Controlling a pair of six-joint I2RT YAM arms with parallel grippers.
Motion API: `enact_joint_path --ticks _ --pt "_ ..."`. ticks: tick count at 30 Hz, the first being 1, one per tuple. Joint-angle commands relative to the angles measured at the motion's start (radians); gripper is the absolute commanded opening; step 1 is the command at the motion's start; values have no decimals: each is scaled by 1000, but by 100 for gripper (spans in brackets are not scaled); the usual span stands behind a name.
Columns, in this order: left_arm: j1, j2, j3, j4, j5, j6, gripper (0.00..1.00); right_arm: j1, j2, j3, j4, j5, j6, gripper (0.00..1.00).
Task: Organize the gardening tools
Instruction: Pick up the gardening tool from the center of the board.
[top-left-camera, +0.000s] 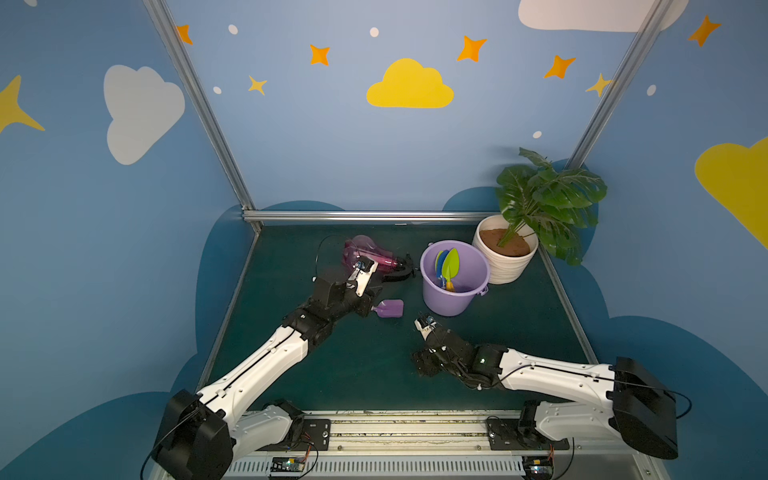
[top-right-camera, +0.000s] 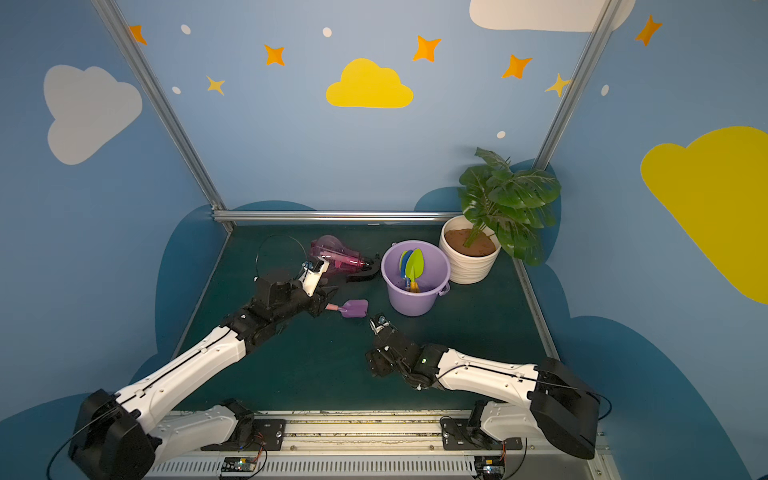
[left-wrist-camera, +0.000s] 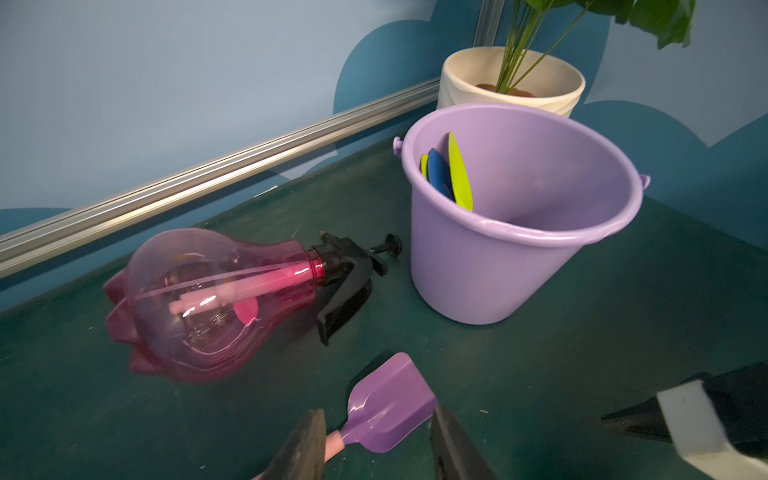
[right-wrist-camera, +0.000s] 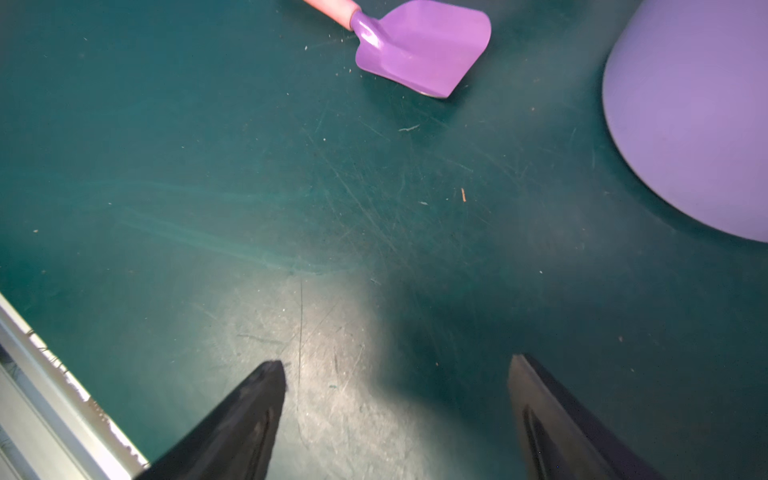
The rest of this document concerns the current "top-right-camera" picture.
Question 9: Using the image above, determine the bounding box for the purple scoop pink handle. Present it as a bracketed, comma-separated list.
[325, 299, 369, 319]

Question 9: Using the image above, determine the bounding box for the purple plastic bucket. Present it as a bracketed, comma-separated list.
[381, 240, 451, 317]

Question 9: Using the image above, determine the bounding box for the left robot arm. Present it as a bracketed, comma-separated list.
[63, 272, 338, 479]

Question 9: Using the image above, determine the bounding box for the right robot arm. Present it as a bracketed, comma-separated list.
[366, 318, 601, 460]

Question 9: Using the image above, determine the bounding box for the pink transparent spray bottle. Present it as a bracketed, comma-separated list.
[310, 235, 381, 283]

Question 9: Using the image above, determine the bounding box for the back horizontal aluminium bar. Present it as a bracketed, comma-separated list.
[213, 210, 459, 223]

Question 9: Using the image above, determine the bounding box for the right small circuit board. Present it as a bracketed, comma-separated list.
[473, 456, 505, 480]

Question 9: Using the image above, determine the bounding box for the small circuit board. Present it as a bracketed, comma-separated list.
[220, 457, 260, 477]
[473, 456, 505, 480]

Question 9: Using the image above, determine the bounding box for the white ribbed plant pot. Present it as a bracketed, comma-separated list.
[439, 216, 501, 285]

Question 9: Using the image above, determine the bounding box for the left small circuit board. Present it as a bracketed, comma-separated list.
[220, 457, 260, 477]

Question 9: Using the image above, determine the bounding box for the green artificial monstera plant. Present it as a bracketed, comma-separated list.
[458, 148, 561, 266]

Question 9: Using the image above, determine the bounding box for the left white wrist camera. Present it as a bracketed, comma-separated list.
[298, 257, 329, 297]

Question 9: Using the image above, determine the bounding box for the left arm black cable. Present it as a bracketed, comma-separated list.
[254, 233, 308, 283]

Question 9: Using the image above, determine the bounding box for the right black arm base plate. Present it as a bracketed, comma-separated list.
[439, 415, 524, 451]

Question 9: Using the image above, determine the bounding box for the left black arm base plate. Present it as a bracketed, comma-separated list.
[200, 418, 286, 452]

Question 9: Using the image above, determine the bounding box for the left aluminium frame post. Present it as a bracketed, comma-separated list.
[91, 0, 234, 234]

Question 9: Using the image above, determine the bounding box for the aluminium frame post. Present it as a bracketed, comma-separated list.
[533, 0, 623, 170]
[91, 0, 234, 234]

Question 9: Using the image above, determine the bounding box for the right aluminium frame post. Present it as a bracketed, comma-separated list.
[533, 0, 623, 170]

